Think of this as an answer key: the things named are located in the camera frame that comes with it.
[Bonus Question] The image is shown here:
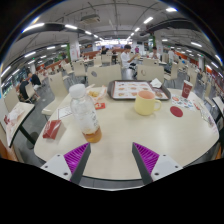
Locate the yellow mug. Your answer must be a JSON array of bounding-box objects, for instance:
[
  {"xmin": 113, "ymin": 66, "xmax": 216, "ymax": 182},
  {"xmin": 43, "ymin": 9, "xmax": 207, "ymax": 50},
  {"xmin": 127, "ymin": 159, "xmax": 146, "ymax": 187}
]
[{"xmin": 134, "ymin": 90, "xmax": 163, "ymax": 117}]

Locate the red paper cup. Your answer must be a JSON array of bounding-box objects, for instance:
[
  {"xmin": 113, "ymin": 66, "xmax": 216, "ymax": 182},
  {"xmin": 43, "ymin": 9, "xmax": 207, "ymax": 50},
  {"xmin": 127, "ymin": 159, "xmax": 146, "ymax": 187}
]
[{"xmin": 181, "ymin": 79, "xmax": 194, "ymax": 100}]

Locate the person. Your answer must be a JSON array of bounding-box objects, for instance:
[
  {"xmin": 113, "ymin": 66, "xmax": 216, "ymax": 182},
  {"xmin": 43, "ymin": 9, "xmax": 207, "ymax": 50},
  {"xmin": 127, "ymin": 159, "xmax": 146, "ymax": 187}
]
[
  {"xmin": 100, "ymin": 45, "xmax": 110, "ymax": 56},
  {"xmin": 148, "ymin": 46, "xmax": 161, "ymax": 61},
  {"xmin": 120, "ymin": 44, "xmax": 138, "ymax": 71},
  {"xmin": 167, "ymin": 46, "xmax": 176, "ymax": 65},
  {"xmin": 28, "ymin": 71, "xmax": 43, "ymax": 91},
  {"xmin": 18, "ymin": 77, "xmax": 34, "ymax": 103}
]

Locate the crumpled white napkin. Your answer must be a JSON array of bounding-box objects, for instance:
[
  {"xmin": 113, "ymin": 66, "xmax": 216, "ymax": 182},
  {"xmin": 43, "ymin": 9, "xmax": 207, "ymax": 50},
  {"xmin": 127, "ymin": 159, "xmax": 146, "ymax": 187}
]
[{"xmin": 149, "ymin": 77, "xmax": 163, "ymax": 89}]

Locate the neighbouring beige table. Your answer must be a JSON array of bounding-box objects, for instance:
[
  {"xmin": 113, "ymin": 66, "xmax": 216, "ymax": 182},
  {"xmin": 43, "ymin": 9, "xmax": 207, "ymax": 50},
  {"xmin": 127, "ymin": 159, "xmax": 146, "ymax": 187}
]
[
  {"xmin": 0, "ymin": 101, "xmax": 36, "ymax": 148},
  {"xmin": 212, "ymin": 95, "xmax": 224, "ymax": 118}
]

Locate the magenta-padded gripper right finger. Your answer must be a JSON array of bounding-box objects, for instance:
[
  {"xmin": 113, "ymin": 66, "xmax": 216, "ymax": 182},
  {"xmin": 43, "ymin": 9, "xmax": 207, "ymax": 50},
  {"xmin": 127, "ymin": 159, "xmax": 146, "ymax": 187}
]
[{"xmin": 131, "ymin": 142, "xmax": 184, "ymax": 185}]

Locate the red carton box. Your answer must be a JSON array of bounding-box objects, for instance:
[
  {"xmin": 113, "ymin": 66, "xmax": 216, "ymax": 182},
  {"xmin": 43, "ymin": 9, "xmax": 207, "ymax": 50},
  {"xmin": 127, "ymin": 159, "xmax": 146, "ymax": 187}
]
[{"xmin": 42, "ymin": 119, "xmax": 67, "ymax": 141}]

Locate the white food wrapper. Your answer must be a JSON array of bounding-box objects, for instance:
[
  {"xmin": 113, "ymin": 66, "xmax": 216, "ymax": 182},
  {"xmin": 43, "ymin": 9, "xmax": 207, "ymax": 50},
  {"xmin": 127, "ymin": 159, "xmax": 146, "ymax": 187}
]
[{"xmin": 3, "ymin": 106, "xmax": 25, "ymax": 127}]

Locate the small brown bun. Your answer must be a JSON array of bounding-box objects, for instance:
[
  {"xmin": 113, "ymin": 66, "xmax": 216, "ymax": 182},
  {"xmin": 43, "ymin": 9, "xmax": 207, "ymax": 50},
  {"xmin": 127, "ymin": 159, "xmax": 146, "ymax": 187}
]
[{"xmin": 153, "ymin": 89, "xmax": 165, "ymax": 100}]

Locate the dark tray with printed liner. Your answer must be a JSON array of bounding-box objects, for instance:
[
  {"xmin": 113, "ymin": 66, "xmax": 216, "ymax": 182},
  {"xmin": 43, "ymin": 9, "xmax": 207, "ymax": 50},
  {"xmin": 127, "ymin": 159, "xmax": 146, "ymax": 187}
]
[{"xmin": 106, "ymin": 79, "xmax": 172, "ymax": 101}]

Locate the group of beige chairs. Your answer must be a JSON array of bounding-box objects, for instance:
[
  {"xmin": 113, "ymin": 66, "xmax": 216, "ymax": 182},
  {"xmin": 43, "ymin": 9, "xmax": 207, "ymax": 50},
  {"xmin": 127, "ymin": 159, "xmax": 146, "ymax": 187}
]
[{"xmin": 59, "ymin": 53, "xmax": 214, "ymax": 101}]

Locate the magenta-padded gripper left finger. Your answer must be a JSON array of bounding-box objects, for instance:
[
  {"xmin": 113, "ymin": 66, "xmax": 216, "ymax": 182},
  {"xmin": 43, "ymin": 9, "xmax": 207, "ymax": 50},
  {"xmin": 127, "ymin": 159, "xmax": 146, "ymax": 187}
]
[{"xmin": 39, "ymin": 142, "xmax": 92, "ymax": 185}]

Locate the flat round red coaster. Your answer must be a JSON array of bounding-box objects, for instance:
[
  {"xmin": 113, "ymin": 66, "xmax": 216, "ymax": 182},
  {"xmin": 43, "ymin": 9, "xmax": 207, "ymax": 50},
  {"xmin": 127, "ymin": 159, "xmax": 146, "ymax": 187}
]
[{"xmin": 169, "ymin": 105, "xmax": 184, "ymax": 118}]

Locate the clear plastic drink bottle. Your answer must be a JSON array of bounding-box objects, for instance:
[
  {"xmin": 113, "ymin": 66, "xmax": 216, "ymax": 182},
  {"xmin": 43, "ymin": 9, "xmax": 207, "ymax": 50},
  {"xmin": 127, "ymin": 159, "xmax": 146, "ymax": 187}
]
[{"xmin": 68, "ymin": 83, "xmax": 103, "ymax": 144}]

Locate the colourful sticker sheet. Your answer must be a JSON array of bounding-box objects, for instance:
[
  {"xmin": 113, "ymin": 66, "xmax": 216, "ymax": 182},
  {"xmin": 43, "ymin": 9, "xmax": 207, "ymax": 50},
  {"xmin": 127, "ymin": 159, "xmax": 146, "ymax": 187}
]
[{"xmin": 170, "ymin": 94, "xmax": 198, "ymax": 112}]

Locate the small red packet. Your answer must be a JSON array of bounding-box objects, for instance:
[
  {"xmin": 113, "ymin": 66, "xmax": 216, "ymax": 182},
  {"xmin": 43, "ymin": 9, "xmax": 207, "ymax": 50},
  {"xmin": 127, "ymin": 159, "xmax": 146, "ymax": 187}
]
[{"xmin": 94, "ymin": 102, "xmax": 107, "ymax": 111}]

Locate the white printed card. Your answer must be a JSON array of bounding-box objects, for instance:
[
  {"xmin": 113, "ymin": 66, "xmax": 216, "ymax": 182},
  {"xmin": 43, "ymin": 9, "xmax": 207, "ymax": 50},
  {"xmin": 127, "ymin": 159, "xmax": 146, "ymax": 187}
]
[{"xmin": 57, "ymin": 105, "xmax": 74, "ymax": 120}]

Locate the group of ceiling lights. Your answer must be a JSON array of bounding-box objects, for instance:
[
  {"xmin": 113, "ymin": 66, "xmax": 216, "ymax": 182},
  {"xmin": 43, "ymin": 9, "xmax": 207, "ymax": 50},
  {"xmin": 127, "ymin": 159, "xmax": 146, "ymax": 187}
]
[{"xmin": 0, "ymin": 6, "xmax": 224, "ymax": 88}]

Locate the ceiling air conditioner unit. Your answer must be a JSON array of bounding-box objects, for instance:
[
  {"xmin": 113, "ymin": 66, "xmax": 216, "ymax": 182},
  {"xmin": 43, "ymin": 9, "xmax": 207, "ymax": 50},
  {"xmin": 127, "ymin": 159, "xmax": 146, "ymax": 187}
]
[{"xmin": 79, "ymin": 13, "xmax": 102, "ymax": 24}]

